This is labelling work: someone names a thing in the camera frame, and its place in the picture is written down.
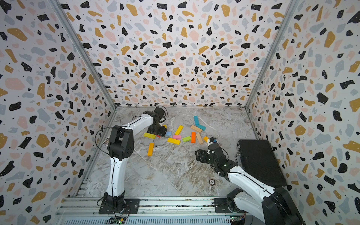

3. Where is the orange-yellow long block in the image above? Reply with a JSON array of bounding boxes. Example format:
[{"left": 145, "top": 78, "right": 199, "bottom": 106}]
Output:
[{"left": 147, "top": 143, "right": 154, "bottom": 157}]

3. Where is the lime green block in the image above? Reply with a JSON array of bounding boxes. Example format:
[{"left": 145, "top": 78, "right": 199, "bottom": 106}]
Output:
[{"left": 182, "top": 136, "right": 191, "bottom": 142}]

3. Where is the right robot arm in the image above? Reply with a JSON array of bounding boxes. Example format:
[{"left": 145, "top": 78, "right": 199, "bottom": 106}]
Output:
[{"left": 195, "top": 142, "right": 304, "bottom": 225}]

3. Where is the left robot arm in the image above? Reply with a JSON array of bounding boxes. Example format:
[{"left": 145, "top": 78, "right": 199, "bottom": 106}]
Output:
[{"left": 103, "top": 107, "right": 168, "bottom": 207}]

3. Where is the natural wood long block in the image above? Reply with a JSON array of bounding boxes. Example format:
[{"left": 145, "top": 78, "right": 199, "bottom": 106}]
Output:
[{"left": 196, "top": 133, "right": 203, "bottom": 144}]

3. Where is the yellow upright long block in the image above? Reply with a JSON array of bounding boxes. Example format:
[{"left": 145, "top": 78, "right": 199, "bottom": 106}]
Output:
[{"left": 175, "top": 125, "right": 183, "bottom": 136}]

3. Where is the pink block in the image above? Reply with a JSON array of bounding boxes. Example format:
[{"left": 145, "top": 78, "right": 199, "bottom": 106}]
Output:
[{"left": 172, "top": 135, "right": 182, "bottom": 140}]

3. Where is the orange block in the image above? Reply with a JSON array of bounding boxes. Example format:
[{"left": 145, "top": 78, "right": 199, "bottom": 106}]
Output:
[{"left": 191, "top": 132, "right": 196, "bottom": 143}]

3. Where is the teal small block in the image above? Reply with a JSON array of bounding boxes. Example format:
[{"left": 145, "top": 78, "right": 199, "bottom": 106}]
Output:
[{"left": 197, "top": 125, "right": 206, "bottom": 130}]

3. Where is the natural wood upper block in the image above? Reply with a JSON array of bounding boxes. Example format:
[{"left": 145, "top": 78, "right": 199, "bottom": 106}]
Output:
[{"left": 190, "top": 125, "right": 203, "bottom": 133}]

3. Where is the teal long block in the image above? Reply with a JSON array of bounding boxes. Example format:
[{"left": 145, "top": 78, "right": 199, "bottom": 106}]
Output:
[{"left": 194, "top": 116, "right": 199, "bottom": 126}]

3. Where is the small printed card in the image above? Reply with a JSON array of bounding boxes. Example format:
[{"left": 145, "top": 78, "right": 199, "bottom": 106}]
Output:
[{"left": 103, "top": 138, "right": 110, "bottom": 146}]

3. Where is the black carrying case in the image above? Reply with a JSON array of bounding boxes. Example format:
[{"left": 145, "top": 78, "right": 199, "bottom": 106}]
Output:
[{"left": 237, "top": 139, "right": 287, "bottom": 188}]

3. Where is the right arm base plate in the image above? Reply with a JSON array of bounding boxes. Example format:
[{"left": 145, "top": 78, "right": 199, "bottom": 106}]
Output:
[{"left": 211, "top": 198, "right": 245, "bottom": 214}]

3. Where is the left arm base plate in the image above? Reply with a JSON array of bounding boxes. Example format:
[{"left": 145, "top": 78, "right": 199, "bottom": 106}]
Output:
[{"left": 98, "top": 198, "right": 140, "bottom": 215}]

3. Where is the aluminium front rail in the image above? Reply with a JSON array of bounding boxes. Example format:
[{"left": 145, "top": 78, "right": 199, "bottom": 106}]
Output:
[{"left": 54, "top": 196, "right": 262, "bottom": 225}]

